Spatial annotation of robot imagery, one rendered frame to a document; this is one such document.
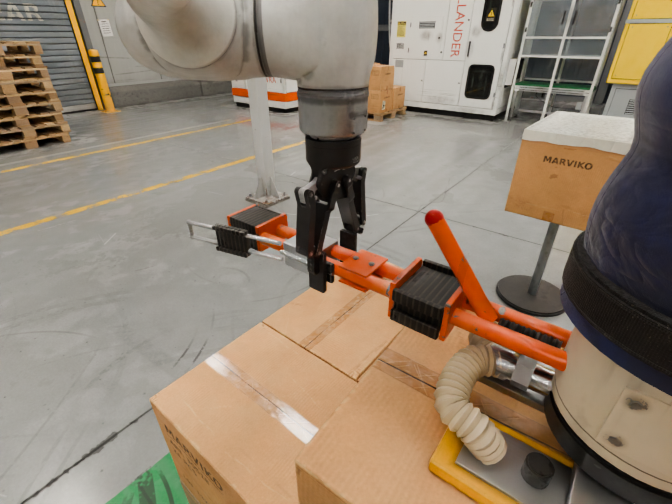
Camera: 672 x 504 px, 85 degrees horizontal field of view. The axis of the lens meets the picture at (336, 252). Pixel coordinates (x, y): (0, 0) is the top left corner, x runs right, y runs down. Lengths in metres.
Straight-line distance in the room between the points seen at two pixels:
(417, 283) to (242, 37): 0.36
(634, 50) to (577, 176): 5.80
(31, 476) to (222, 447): 1.03
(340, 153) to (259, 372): 0.80
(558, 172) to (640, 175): 1.59
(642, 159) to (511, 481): 0.34
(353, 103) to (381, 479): 0.44
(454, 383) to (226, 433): 0.69
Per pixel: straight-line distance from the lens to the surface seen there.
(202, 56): 0.45
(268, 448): 1.00
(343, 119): 0.47
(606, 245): 0.37
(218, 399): 1.11
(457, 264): 0.47
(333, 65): 0.45
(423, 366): 0.61
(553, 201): 1.98
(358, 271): 0.54
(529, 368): 0.52
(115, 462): 1.80
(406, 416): 0.55
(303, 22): 0.45
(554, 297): 2.58
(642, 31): 7.65
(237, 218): 0.69
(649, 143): 0.37
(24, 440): 2.05
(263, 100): 3.45
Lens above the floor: 1.39
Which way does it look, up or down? 31 degrees down
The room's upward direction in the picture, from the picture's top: straight up
